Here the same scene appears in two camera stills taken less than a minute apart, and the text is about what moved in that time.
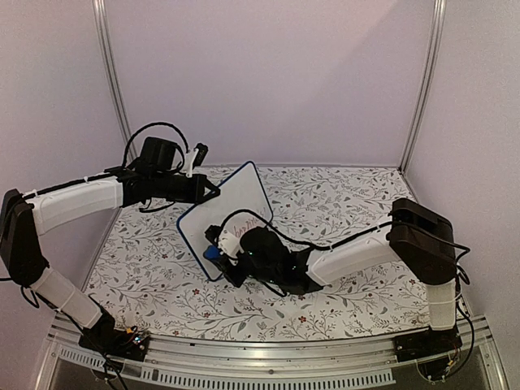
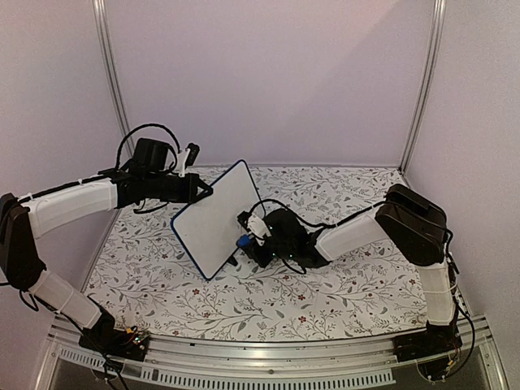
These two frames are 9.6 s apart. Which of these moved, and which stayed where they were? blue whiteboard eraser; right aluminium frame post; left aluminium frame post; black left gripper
Moved: blue whiteboard eraser
Stayed: right aluminium frame post; left aluminium frame post; black left gripper
